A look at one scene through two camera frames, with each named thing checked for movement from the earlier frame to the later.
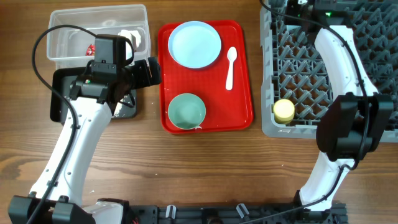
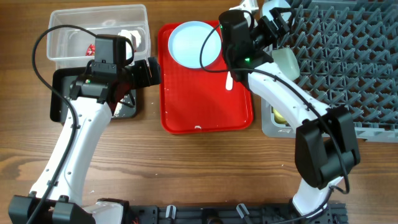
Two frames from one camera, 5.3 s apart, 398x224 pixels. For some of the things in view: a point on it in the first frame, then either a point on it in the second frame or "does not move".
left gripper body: [137, 75] does not move
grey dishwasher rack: [296, 86] does not move
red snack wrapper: [91, 50] does not move
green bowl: [186, 111] -> [286, 60]
